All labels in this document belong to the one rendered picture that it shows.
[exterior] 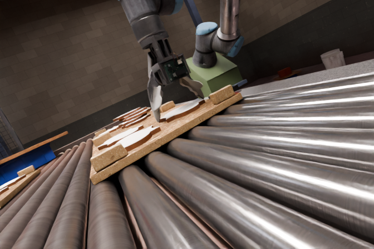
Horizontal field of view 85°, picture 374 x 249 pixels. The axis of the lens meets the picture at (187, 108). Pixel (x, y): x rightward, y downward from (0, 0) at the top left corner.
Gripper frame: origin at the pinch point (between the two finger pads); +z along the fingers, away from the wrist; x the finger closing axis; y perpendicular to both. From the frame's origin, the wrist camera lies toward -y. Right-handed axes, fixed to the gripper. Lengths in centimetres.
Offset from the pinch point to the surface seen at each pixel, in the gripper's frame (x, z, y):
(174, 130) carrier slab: -8.9, 0.0, 14.6
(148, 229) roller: -20.9, 0.8, 35.1
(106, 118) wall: 6, 24, -521
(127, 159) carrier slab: -19.1, 0.4, 14.6
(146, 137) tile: -13.8, -0.7, 11.2
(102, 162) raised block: -22.8, -1.2, 14.4
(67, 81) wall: -35, -98, -531
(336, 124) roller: -1.3, 0.9, 39.8
